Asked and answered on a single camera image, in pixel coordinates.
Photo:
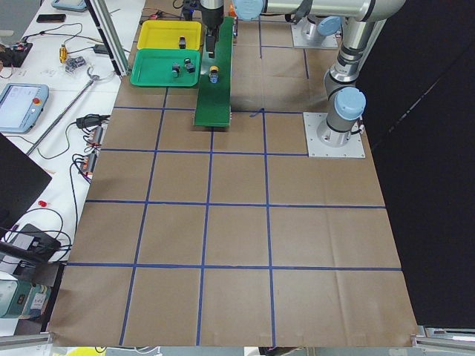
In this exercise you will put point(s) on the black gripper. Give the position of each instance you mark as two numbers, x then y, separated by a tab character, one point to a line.
210	18

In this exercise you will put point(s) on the yellow push button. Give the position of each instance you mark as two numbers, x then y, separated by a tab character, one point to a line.
182	42
214	74

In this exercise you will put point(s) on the green push button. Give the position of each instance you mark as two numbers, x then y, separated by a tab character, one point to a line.
189	65
175	70

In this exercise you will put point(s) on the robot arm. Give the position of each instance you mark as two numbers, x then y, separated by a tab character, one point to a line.
212	18
292	95

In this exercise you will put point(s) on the yellow plastic tray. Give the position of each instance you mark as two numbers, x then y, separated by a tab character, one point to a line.
165	34

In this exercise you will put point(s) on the green plastic tray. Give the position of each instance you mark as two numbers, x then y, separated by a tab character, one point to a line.
152	68

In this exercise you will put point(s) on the green conveyor belt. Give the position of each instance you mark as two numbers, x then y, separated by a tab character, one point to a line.
213	108

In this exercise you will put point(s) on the black power adapter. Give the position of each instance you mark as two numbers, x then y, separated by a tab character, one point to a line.
100	49

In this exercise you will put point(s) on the metal claw rod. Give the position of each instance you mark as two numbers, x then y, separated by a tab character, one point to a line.
92	79

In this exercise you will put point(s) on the black smartphone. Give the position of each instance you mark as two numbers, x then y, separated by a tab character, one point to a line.
51	18

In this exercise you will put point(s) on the blue teach pendant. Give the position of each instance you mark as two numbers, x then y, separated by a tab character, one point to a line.
21	105

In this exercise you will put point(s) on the black monitor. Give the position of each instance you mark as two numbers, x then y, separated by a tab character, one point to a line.
22	182

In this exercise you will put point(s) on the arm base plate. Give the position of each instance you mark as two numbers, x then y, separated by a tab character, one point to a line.
316	33
323	142

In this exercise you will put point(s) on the aluminium frame post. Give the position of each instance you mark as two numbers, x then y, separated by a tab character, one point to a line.
105	26

